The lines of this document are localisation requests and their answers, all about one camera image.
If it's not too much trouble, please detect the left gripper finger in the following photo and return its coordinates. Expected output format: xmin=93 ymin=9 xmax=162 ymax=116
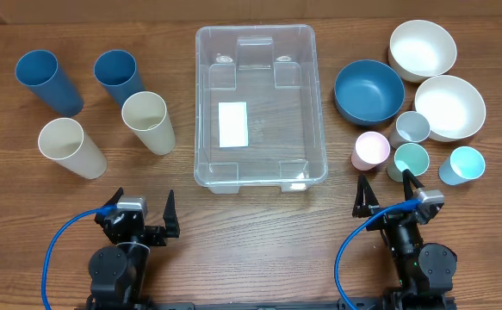
xmin=163 ymin=189 xmax=180 ymax=238
xmin=103 ymin=187 xmax=124 ymax=208

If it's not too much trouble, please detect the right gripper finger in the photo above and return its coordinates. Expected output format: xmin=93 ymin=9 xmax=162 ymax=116
xmin=354 ymin=174 xmax=379 ymax=208
xmin=402 ymin=169 xmax=424 ymax=201

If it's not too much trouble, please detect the green small cup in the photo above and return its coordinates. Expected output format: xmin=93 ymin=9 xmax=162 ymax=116
xmin=387 ymin=143 xmax=430 ymax=182

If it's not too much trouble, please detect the pink small cup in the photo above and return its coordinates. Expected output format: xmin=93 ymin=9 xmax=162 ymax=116
xmin=350 ymin=131 xmax=391 ymax=171

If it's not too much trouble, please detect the grey small cup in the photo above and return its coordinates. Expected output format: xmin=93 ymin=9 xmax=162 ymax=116
xmin=388 ymin=111 xmax=431 ymax=149

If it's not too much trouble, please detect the light blue small cup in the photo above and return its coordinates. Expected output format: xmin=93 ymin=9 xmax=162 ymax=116
xmin=438 ymin=146 xmax=486 ymax=185

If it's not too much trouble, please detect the cream tall cup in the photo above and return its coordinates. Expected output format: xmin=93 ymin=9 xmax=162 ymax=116
xmin=121 ymin=91 xmax=176 ymax=155
xmin=38 ymin=117 xmax=108 ymax=179

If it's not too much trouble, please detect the cream bowl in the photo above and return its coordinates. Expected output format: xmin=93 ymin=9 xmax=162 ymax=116
xmin=414 ymin=75 xmax=487 ymax=142
xmin=388 ymin=20 xmax=457 ymax=83

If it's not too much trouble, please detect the blue bowl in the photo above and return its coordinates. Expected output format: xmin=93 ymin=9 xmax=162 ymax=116
xmin=333 ymin=59 xmax=406 ymax=127

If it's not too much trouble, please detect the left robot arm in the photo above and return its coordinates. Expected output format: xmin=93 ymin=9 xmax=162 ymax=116
xmin=85 ymin=188 xmax=180 ymax=309

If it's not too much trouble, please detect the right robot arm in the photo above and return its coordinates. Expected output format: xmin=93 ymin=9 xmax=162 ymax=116
xmin=352 ymin=169 xmax=457 ymax=310

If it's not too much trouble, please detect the white label in bin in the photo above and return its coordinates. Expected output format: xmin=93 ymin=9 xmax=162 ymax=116
xmin=219 ymin=102 xmax=249 ymax=148

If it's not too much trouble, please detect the blue tall cup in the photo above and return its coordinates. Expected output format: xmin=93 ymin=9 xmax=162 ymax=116
xmin=15 ymin=50 xmax=84 ymax=117
xmin=94 ymin=49 xmax=146 ymax=107

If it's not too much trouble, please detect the clear plastic storage bin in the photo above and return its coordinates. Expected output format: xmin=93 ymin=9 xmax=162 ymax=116
xmin=194 ymin=24 xmax=328 ymax=194

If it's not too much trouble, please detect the blue tall cup far left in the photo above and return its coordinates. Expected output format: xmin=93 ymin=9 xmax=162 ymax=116
xmin=15 ymin=50 xmax=84 ymax=117

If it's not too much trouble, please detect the right blue cable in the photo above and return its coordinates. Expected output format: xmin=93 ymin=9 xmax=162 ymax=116
xmin=334 ymin=198 xmax=423 ymax=310

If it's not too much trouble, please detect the blue cable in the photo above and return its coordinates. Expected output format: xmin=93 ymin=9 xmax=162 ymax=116
xmin=40 ymin=204 xmax=119 ymax=310
xmin=334 ymin=198 xmax=423 ymax=310

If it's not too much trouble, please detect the left blue cable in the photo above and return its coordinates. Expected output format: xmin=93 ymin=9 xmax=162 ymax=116
xmin=40 ymin=204 xmax=119 ymax=310

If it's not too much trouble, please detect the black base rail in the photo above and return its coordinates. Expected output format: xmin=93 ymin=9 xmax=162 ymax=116
xmin=74 ymin=297 xmax=457 ymax=310

